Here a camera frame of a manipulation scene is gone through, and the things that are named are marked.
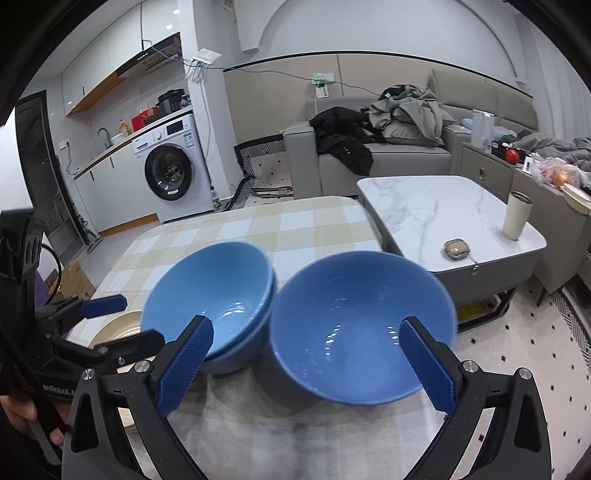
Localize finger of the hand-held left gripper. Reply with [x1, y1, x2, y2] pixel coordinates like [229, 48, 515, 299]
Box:
[34, 295, 129, 324]
[44, 330, 166, 377]

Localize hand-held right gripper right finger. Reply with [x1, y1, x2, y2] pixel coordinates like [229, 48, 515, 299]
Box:
[399, 316, 553, 480]

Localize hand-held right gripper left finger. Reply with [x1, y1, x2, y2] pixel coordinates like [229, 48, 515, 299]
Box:
[61, 315, 214, 480]

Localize cream plate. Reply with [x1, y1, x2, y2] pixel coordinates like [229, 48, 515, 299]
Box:
[89, 310, 144, 350]

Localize light blue bowl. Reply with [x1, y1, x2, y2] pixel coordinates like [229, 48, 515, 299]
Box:
[140, 241, 277, 358]

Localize person's left hand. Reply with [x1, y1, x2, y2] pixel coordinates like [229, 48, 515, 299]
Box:
[0, 394, 65, 446]

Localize purple bag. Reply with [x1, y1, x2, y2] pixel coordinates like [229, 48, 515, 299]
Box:
[30, 270, 51, 305]

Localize cardboard box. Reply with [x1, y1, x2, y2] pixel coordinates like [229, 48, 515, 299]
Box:
[45, 260, 96, 303]

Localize white dotted rug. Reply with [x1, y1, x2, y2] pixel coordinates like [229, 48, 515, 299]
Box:
[457, 277, 591, 480]

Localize white kitchen counter cabinet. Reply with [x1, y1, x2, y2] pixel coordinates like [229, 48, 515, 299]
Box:
[74, 134, 160, 236]

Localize dark glass door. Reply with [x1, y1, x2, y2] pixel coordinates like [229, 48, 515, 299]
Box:
[14, 90, 88, 247]

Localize white washing machine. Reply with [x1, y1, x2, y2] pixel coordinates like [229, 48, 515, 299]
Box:
[131, 113, 215, 224]

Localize white marble coffee table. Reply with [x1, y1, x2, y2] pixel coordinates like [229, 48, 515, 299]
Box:
[356, 175, 548, 333]

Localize cream tumbler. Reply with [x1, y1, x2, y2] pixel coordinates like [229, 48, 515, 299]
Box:
[502, 191, 534, 241]

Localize checkered tablecloth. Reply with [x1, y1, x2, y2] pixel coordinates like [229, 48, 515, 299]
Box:
[67, 196, 490, 480]

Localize red box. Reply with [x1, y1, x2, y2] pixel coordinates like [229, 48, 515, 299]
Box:
[131, 107, 160, 132]

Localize grey side cabinet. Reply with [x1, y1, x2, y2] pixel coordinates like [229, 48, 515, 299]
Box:
[462, 141, 591, 294]

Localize grey sofa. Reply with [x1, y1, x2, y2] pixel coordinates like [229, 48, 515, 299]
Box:
[283, 69, 539, 199]

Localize patterned folding mat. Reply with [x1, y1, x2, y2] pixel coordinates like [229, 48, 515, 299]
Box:
[233, 136, 296, 199]

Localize black pressure cooker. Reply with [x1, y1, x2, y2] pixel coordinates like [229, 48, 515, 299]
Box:
[158, 89, 186, 114]

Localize clear plastic bag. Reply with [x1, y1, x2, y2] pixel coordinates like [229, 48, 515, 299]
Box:
[531, 157, 585, 188]

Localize white carton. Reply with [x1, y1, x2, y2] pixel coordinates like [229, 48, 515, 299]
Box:
[471, 110, 495, 152]

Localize light blue pillow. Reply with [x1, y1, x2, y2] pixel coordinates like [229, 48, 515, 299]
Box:
[462, 117, 515, 144]

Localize black jacket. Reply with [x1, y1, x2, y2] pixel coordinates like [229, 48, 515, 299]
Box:
[308, 107, 374, 176]

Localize range hood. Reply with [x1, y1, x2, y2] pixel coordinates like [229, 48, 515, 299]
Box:
[115, 32, 182, 78]

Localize grey clothes pile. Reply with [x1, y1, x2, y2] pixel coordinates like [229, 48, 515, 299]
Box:
[360, 84, 455, 146]

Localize grey blanket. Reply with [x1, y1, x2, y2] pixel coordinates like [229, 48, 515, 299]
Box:
[515, 131, 591, 162]

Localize green tagged power strip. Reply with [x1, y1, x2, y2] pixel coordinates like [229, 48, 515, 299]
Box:
[310, 73, 335, 99]

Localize black cable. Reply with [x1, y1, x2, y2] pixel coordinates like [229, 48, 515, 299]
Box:
[0, 242, 77, 437]

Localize white wall cabinets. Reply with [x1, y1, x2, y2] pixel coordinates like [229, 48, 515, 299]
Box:
[62, 0, 181, 116]

